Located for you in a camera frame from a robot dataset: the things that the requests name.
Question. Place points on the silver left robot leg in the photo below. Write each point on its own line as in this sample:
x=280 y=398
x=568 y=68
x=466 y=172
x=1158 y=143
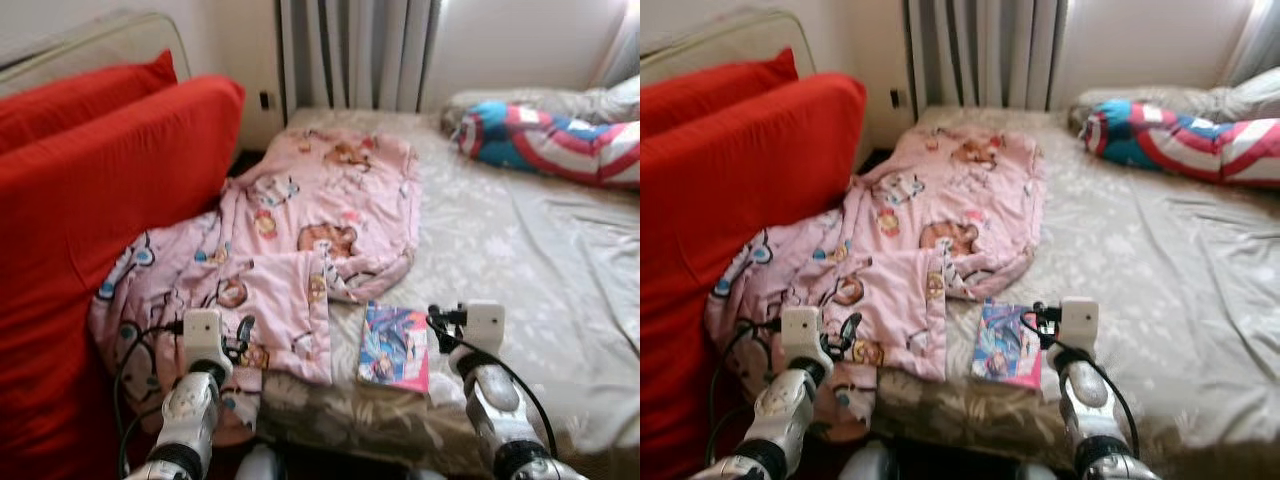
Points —
x=258 y=465
x=866 y=462

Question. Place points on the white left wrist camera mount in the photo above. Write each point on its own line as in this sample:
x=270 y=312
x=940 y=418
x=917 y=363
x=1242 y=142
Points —
x=202 y=335
x=802 y=333

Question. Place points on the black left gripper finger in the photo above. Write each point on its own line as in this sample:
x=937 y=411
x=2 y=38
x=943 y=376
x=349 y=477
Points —
x=852 y=328
x=247 y=330

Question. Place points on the bed with beige floral sheet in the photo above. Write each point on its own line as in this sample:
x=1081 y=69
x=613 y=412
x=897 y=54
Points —
x=1150 y=250
x=520 y=250

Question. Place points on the colourful comic book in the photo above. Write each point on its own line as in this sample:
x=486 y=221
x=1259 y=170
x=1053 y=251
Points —
x=395 y=345
x=1008 y=343

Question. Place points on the pink cartoon blanket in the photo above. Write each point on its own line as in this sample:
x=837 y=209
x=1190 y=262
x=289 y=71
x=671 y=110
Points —
x=320 y=200
x=950 y=200

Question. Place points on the black wall socket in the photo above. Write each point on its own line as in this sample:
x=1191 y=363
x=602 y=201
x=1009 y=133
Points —
x=266 y=100
x=898 y=98

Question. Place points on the silver right robot leg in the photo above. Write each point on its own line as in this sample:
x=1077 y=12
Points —
x=1032 y=472
x=424 y=476

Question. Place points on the grey curtain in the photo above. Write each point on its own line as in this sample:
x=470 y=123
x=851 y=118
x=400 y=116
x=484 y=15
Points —
x=350 y=50
x=1258 y=40
x=980 y=50
x=622 y=45

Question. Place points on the red white blue bolster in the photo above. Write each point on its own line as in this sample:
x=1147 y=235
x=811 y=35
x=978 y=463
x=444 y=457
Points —
x=1170 y=140
x=540 y=140

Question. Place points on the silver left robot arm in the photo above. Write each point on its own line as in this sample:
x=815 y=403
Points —
x=785 y=410
x=190 y=410

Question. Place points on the large red fabric cushion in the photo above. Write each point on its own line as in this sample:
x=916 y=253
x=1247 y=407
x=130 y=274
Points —
x=730 y=250
x=80 y=250

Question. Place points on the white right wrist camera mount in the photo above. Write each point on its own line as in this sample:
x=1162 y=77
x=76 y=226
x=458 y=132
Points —
x=485 y=325
x=1080 y=322

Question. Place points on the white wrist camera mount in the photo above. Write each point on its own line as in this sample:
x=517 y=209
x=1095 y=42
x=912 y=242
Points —
x=485 y=325
x=1080 y=322
x=802 y=333
x=202 y=335

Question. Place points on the silver robot leg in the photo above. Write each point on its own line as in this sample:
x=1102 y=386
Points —
x=258 y=465
x=1032 y=472
x=424 y=476
x=866 y=462

